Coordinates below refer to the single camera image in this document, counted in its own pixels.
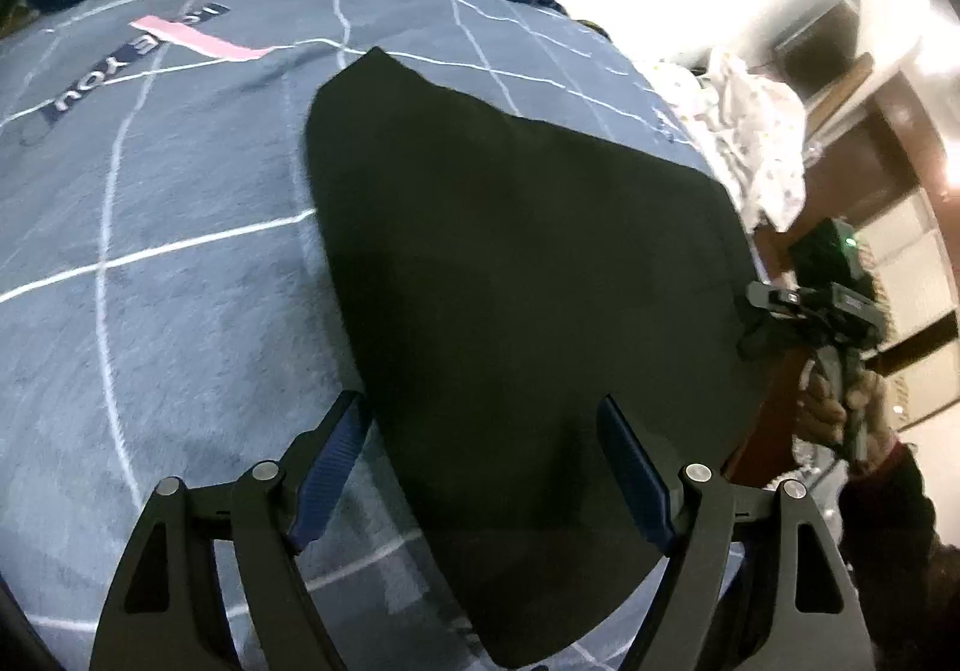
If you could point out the person's right forearm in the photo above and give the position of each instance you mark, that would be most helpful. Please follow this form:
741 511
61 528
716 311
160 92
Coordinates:
900 551

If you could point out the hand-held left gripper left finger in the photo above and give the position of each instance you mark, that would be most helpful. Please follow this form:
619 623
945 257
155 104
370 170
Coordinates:
334 465

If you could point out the white patterned cloth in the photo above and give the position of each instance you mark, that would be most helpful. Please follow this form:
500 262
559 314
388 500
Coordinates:
757 139

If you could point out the black pants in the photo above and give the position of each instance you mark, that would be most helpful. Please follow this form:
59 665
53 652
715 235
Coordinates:
525 281

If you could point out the dark wall screen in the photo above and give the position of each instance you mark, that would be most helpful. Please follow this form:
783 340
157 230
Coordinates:
821 41

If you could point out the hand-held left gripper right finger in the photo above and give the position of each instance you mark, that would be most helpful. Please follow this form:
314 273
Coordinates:
631 468

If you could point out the person's right hand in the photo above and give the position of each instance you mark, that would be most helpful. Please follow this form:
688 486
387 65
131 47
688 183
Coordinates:
821 409

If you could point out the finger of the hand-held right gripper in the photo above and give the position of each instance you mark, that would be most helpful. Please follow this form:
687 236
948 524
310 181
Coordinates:
771 300

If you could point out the blue checked bedsheet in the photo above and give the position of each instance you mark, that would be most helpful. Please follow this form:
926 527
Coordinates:
165 251

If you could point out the brown wooden wardrobe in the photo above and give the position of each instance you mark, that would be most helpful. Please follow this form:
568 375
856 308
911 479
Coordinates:
911 191

